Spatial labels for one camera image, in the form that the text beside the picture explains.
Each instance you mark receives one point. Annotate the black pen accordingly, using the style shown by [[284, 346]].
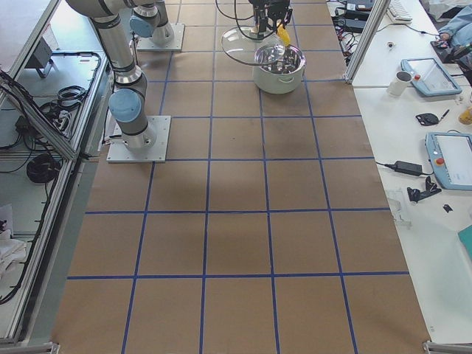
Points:
[[444, 115]]

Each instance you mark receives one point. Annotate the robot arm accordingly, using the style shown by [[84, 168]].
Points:
[[127, 103], [151, 21]]

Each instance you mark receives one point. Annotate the white keyboard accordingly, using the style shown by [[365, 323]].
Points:
[[397, 13]]

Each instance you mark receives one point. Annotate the far blue teach pendant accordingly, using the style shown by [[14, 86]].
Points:
[[430, 77]]

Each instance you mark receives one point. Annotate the near blue teach pendant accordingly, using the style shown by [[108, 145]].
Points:
[[450, 157]]

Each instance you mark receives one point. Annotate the pale green cooking pot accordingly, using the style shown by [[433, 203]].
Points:
[[283, 76]]

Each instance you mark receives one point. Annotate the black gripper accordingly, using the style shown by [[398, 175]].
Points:
[[275, 12], [260, 15]]

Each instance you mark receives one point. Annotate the grey box on shelf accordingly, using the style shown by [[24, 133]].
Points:
[[41, 59]]

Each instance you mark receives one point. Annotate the glass pot lid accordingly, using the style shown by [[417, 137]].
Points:
[[245, 45]]

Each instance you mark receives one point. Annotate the black bracket part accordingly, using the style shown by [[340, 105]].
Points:
[[431, 189]]

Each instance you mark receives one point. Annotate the blue teach pendant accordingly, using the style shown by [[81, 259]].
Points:
[[430, 77], [450, 157]]

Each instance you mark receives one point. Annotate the black power adapter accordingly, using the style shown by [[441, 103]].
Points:
[[408, 168]]

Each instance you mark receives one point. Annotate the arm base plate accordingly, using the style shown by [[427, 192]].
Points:
[[168, 38], [149, 146]]

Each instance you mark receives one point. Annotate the yellow corn cob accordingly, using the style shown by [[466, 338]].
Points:
[[283, 34]]

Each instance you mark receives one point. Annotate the person in blue sleeve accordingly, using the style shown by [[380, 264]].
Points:
[[458, 29]]

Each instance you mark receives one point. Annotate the clear plastic holder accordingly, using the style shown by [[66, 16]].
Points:
[[398, 206]]

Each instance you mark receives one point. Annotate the teal folder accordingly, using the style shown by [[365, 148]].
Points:
[[465, 237]]

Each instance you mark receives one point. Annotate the aluminium frame post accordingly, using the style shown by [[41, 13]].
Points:
[[371, 27]]

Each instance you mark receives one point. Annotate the white mug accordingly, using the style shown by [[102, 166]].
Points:
[[399, 83]]

